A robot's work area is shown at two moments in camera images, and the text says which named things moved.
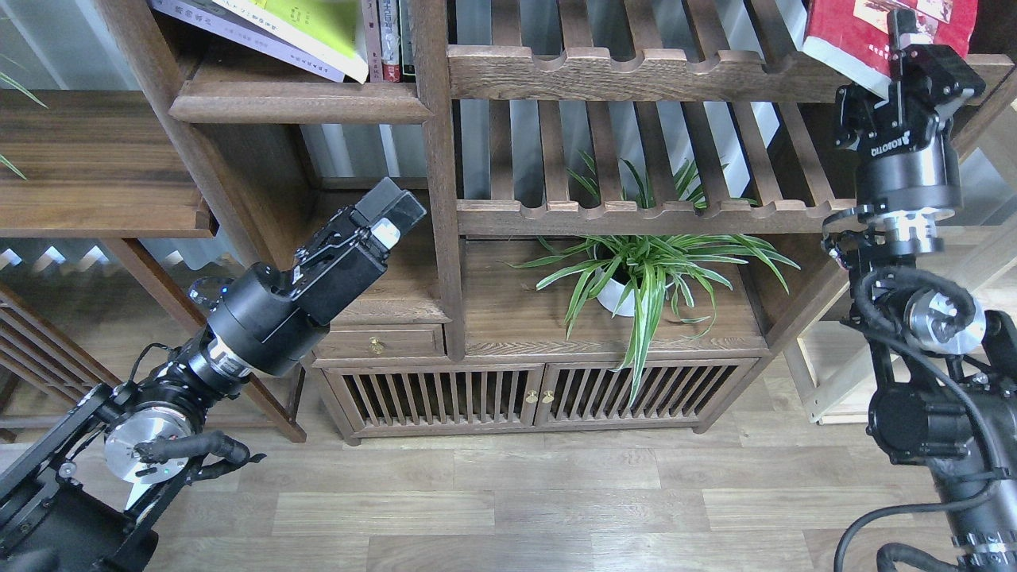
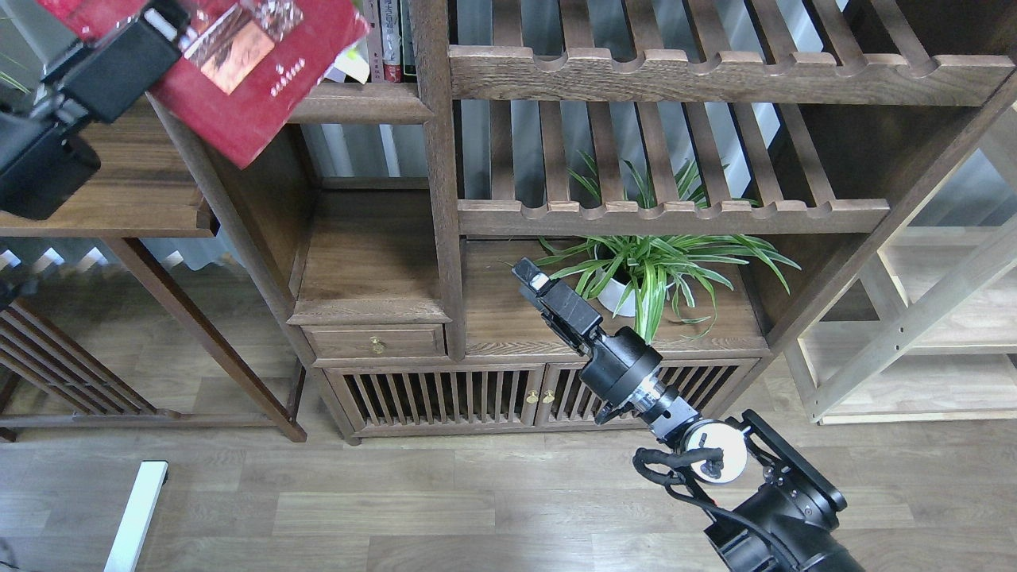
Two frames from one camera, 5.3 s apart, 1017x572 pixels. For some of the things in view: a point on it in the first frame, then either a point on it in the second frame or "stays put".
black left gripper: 272,321 -> 44,155
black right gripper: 906,156 -> 618,362
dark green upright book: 407,41 stays put
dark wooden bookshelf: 624,199 stays put
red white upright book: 390,40 stays put
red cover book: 852,36 -> 245,65
